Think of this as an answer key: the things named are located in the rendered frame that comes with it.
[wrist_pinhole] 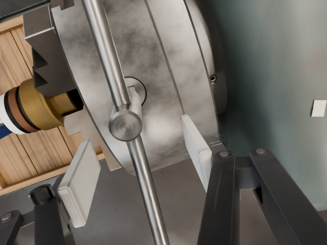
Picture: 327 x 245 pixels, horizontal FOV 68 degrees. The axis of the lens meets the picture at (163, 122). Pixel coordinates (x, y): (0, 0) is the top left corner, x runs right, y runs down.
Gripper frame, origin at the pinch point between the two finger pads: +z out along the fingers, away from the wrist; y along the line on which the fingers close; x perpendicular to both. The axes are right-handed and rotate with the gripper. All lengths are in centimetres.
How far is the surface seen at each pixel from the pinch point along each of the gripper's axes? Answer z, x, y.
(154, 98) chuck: 6.8, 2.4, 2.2
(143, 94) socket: 6.9, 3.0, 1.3
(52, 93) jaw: 18.3, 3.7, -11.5
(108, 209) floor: 122, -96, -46
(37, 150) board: 41, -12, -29
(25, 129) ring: 19.4, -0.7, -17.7
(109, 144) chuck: 7.4, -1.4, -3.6
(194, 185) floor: 121, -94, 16
